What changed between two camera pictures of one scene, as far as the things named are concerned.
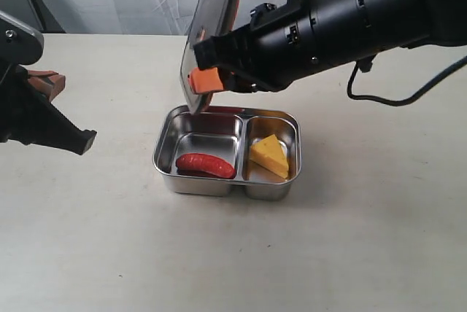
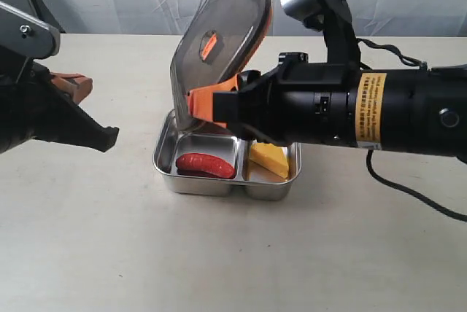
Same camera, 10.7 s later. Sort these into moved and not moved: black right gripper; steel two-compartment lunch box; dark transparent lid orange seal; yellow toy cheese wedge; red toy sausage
Moved: black right gripper; dark transparent lid orange seal
Not moved: red toy sausage; yellow toy cheese wedge; steel two-compartment lunch box
